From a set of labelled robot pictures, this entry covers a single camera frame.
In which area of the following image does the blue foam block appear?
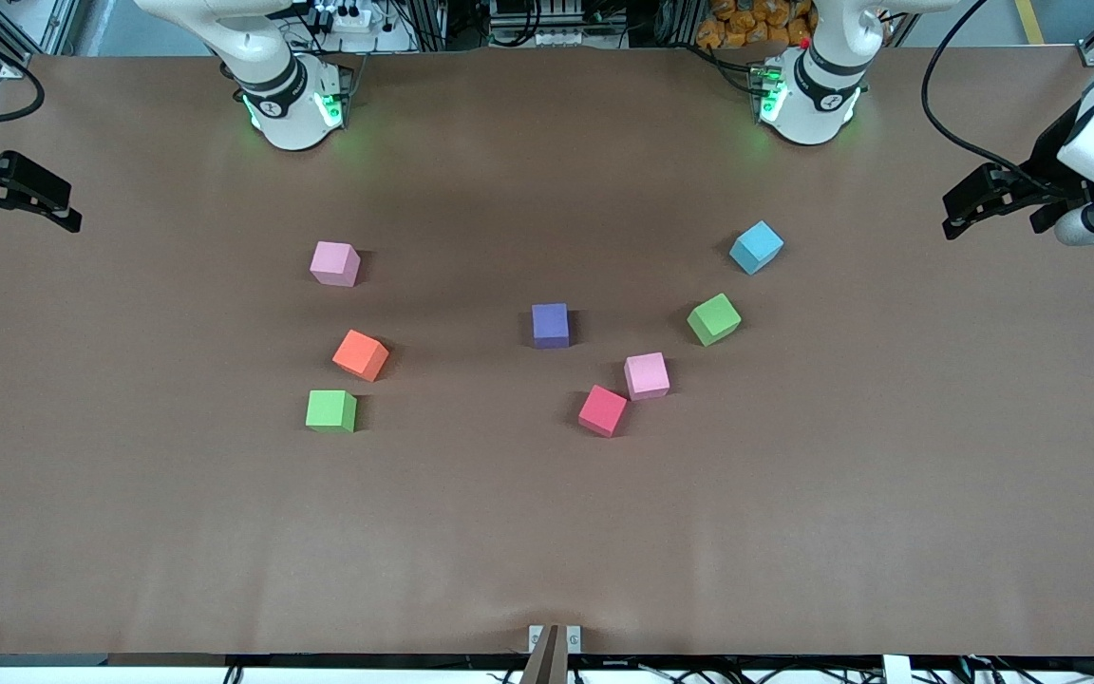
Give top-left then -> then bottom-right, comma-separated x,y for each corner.
729,220 -> 785,276

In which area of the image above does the red foam block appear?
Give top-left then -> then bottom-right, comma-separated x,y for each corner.
577,384 -> 629,439

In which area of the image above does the white electronics unit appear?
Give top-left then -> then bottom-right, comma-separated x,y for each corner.
490,0 -> 605,48

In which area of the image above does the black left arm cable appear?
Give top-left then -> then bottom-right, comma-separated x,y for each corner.
920,0 -> 1080,191

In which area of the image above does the brown strip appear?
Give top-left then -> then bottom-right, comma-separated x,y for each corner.
519,623 -> 570,684

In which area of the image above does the orange snack bag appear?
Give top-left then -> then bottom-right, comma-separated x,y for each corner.
696,0 -> 819,50

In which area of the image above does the purple foam block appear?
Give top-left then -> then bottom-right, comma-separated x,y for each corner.
531,303 -> 571,350

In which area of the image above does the metal table edge bracket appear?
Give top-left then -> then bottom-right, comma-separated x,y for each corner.
528,624 -> 583,656

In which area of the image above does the white power strip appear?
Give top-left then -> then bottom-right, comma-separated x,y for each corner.
308,0 -> 415,54

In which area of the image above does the green foam block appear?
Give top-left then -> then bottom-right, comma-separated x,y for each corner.
687,293 -> 743,348
306,389 -> 358,434

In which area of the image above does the orange foam block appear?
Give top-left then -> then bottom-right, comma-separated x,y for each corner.
332,329 -> 390,383

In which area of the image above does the pink foam block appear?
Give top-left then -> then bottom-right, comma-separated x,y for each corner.
624,351 -> 671,402
310,240 -> 362,288

